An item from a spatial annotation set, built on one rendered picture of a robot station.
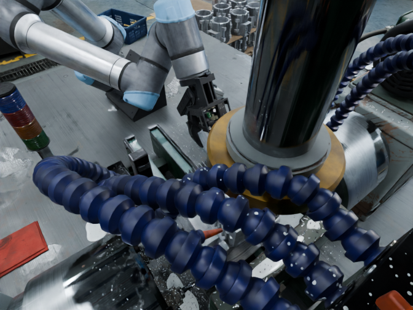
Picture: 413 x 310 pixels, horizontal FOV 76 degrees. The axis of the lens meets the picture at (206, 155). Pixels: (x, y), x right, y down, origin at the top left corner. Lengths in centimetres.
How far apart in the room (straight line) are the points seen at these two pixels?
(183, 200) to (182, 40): 44
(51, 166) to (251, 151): 21
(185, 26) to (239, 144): 31
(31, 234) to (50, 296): 54
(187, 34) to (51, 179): 43
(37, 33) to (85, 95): 73
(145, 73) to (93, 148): 60
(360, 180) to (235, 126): 40
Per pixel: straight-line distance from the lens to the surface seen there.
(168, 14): 57
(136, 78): 64
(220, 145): 35
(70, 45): 73
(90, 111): 136
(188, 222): 60
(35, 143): 88
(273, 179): 17
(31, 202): 110
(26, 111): 83
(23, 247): 100
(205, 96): 55
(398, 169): 84
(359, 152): 68
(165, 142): 94
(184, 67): 56
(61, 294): 48
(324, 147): 34
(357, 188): 68
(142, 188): 18
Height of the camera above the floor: 159
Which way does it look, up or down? 48 degrees down
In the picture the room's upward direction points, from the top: straight up
